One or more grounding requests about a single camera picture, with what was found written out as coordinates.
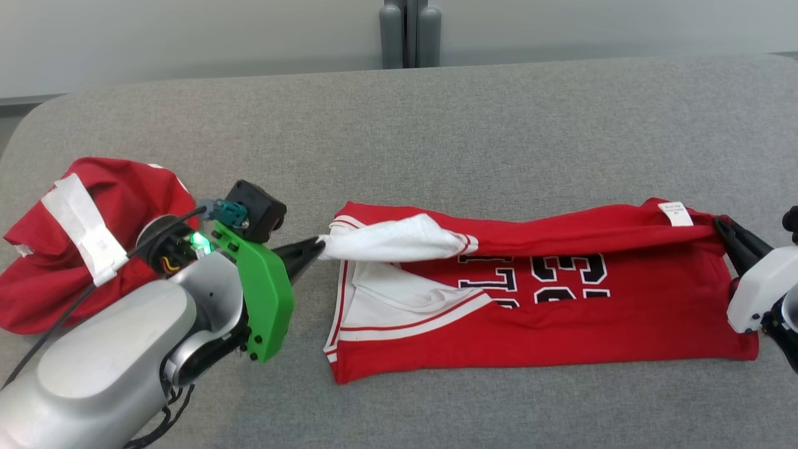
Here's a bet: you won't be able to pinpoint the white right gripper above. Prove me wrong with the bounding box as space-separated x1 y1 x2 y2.
713 215 798 335

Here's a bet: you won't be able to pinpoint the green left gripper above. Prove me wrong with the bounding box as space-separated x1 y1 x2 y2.
212 220 327 364

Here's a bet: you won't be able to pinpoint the red shorts with white stripes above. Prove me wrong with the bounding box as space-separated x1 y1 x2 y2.
0 156 201 336

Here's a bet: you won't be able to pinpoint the red white basketball jersey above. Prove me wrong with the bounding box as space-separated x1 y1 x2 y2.
317 198 760 385

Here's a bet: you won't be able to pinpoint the black cylindrical left gripper motor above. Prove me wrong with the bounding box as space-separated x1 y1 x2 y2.
134 214 216 278

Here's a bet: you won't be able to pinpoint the white tape strip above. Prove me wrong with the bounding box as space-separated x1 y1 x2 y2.
41 173 130 287

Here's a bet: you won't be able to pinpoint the black left cable teal connector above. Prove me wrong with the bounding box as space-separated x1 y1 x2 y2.
0 198 250 390

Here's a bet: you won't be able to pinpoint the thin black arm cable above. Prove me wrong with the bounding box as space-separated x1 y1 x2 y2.
123 382 195 449

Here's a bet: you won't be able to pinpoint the grey partition post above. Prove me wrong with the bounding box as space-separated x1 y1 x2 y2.
379 0 442 69

